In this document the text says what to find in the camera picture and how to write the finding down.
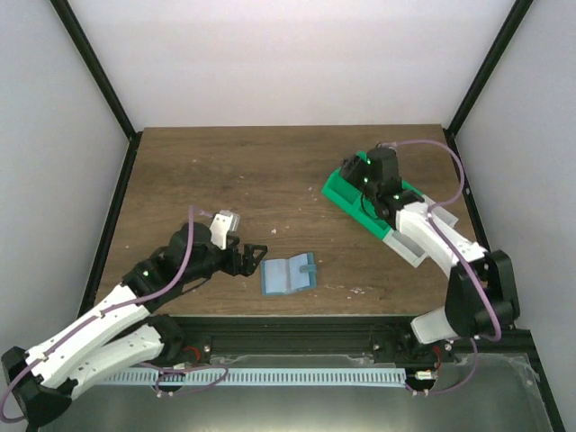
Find blue card holder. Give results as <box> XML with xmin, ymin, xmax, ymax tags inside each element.
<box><xmin>260</xmin><ymin>252</ymin><xmax>317</xmax><ymax>296</ymax></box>

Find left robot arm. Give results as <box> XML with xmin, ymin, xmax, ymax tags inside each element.
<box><xmin>1</xmin><ymin>222</ymin><xmax>268</xmax><ymax>428</ymax></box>

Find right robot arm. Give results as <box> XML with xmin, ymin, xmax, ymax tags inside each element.
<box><xmin>339</xmin><ymin>145</ymin><xmax>520</xmax><ymax>345</ymax></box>

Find green bin middle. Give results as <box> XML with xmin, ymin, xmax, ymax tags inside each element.
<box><xmin>360</xmin><ymin>178</ymin><xmax>425</xmax><ymax>230</ymax></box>

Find green bin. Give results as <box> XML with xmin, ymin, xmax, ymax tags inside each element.
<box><xmin>360</xmin><ymin>178</ymin><xmax>425</xmax><ymax>230</ymax></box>
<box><xmin>322</xmin><ymin>151</ymin><xmax>366</xmax><ymax>217</ymax></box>

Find green bin far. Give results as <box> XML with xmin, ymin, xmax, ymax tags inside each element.
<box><xmin>322</xmin><ymin>151</ymin><xmax>366</xmax><ymax>217</ymax></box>

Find white bin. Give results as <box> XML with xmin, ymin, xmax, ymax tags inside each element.
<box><xmin>385</xmin><ymin>195</ymin><xmax>459</xmax><ymax>275</ymax></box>

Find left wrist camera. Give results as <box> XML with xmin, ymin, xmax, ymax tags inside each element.
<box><xmin>210</xmin><ymin>210</ymin><xmax>240</xmax><ymax>250</ymax></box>

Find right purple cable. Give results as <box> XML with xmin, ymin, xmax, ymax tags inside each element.
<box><xmin>377</xmin><ymin>139</ymin><xmax>503</xmax><ymax>397</ymax></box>

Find purple cable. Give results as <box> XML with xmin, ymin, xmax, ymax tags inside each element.
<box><xmin>0</xmin><ymin>205</ymin><xmax>235</xmax><ymax>422</ymax></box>
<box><xmin>377</xmin><ymin>139</ymin><xmax>503</xmax><ymax>397</ymax></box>

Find black aluminium front rail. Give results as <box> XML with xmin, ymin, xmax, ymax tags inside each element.
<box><xmin>166</xmin><ymin>316</ymin><xmax>532</xmax><ymax>361</ymax></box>

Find white slotted cable duct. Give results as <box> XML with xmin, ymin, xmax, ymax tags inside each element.
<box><xmin>103</xmin><ymin>367</ymin><xmax>406</xmax><ymax>388</ymax></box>

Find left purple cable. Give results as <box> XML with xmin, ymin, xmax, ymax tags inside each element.
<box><xmin>0</xmin><ymin>205</ymin><xmax>235</xmax><ymax>422</ymax></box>

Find right black frame post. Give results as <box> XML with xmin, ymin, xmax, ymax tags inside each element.
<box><xmin>444</xmin><ymin>0</ymin><xmax>534</xmax><ymax>139</ymax></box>

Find black frame post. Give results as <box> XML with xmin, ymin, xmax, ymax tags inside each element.
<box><xmin>49</xmin><ymin>0</ymin><xmax>138</xmax><ymax>140</ymax></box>
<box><xmin>444</xmin><ymin>0</ymin><xmax>534</xmax><ymax>139</ymax></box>

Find left black frame post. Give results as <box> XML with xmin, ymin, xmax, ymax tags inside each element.
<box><xmin>49</xmin><ymin>0</ymin><xmax>138</xmax><ymax>140</ymax></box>

